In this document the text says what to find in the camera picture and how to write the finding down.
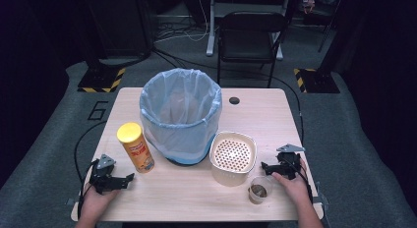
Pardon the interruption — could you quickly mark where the person's left hand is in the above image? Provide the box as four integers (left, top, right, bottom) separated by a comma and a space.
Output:
78, 183, 121, 222

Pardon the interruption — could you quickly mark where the white floor cable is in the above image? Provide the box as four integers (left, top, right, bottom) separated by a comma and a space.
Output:
153, 0, 210, 44

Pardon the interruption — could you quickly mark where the right hand-held gripper cable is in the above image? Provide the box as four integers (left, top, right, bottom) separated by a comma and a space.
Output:
286, 152, 314, 203

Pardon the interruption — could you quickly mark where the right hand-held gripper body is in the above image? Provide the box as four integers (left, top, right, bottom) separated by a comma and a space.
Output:
275, 142, 306, 181

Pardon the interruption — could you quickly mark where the clear plastic cup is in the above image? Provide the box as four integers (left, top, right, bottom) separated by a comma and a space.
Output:
248, 175, 273, 205

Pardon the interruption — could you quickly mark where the yellow chip can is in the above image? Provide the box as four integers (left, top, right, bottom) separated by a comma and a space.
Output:
116, 122, 155, 174

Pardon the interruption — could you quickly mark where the left hand-held gripper cable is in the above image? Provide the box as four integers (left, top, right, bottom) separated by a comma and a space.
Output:
73, 120, 108, 219

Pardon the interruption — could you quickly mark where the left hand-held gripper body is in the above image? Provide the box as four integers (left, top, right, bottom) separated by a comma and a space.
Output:
89, 153, 116, 194

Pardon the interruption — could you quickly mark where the black folding chair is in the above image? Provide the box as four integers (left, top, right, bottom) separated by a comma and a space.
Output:
215, 11, 289, 88

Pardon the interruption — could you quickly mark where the hand-held gripper cable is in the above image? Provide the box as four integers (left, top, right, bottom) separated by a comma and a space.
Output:
286, 152, 314, 203
73, 120, 108, 219

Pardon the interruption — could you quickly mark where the person's right hand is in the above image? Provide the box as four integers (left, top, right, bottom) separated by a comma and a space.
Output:
270, 158, 311, 208

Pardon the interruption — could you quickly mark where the trash bin with blue liner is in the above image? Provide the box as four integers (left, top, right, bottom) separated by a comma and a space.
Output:
139, 68, 223, 164

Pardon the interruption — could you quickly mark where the beige perforated strainer container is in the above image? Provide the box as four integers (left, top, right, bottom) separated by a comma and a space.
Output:
208, 131, 258, 188

